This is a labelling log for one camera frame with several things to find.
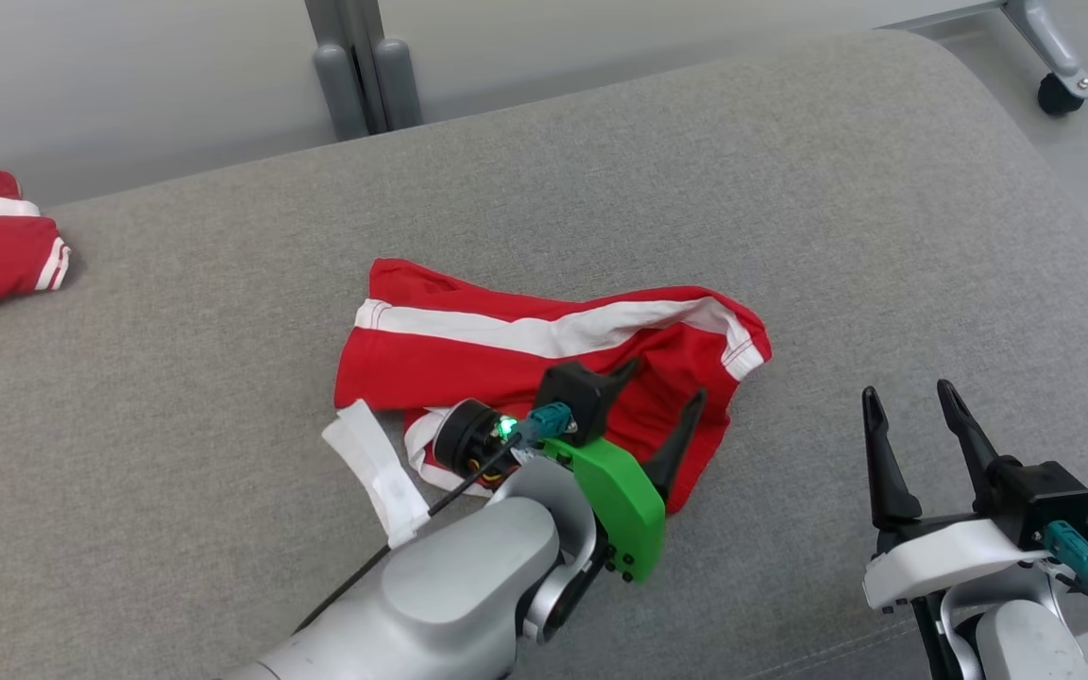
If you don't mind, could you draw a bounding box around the left gripper black motor cylinder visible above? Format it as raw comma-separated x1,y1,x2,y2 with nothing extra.
433,398,500,478

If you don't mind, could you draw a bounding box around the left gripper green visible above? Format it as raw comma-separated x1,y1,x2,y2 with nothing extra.
542,357,708,584

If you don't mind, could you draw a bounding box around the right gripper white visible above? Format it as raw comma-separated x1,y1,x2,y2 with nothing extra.
861,378,1055,612

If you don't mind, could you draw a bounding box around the red shorts white stripe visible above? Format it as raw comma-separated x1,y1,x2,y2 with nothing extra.
322,257,774,551

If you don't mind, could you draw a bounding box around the grey frame leg with caster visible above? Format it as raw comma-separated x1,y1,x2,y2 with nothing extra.
884,0,1088,117

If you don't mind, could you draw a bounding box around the grey partition post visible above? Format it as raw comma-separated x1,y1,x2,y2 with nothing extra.
304,0,425,143

